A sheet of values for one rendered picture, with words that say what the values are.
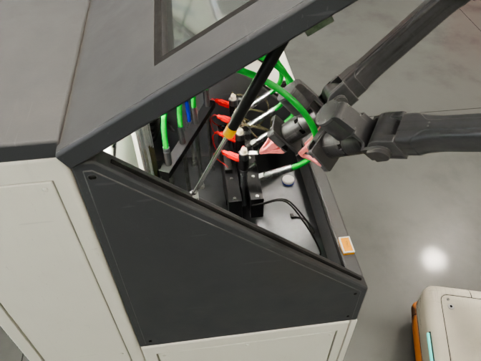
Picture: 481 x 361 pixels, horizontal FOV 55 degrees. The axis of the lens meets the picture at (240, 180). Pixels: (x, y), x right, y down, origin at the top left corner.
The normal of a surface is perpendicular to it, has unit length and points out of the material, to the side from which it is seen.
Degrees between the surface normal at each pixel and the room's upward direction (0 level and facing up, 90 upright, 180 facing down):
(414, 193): 0
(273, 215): 0
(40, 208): 90
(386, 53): 71
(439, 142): 109
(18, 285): 90
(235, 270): 90
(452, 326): 0
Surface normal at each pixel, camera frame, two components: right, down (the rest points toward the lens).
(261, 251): 0.13, 0.72
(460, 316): -0.01, -0.70
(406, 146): -0.45, 0.84
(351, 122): 0.43, -0.08
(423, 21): 0.03, 0.47
